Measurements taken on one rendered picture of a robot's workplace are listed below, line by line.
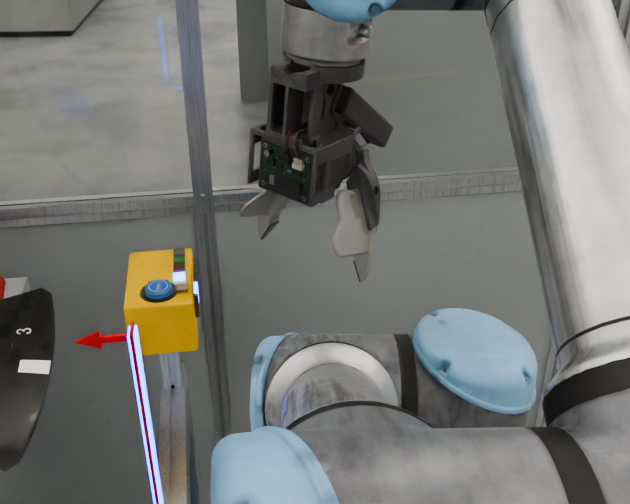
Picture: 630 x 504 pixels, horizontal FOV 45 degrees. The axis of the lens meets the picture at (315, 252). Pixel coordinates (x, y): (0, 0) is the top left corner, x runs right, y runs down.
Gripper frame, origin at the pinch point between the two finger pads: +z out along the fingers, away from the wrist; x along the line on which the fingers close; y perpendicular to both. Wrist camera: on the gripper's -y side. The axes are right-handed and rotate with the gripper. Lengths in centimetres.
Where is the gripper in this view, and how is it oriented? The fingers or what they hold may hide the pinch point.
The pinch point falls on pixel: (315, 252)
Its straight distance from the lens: 75.7
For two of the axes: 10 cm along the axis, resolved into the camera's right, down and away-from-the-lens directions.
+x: 8.2, 3.4, -4.6
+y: -5.6, 3.5, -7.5
